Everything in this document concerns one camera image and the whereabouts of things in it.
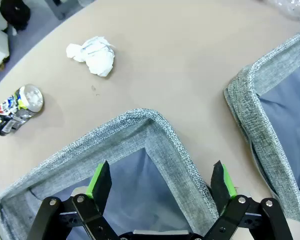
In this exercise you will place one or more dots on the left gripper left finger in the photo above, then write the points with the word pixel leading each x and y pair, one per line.
pixel 101 190

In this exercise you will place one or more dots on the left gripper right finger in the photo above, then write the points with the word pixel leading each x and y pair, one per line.
pixel 221 190

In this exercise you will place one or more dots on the crushed black drink can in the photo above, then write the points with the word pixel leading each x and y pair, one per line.
pixel 17 110

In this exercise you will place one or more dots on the white paper ball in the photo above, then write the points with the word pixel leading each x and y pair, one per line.
pixel 97 57

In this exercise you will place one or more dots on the crushed clear plastic bottle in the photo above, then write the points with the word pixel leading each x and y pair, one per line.
pixel 292 8

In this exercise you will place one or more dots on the grey fabric basket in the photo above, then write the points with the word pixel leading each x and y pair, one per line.
pixel 252 112
pixel 165 150

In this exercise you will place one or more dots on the black backpack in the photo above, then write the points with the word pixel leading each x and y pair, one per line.
pixel 15 12

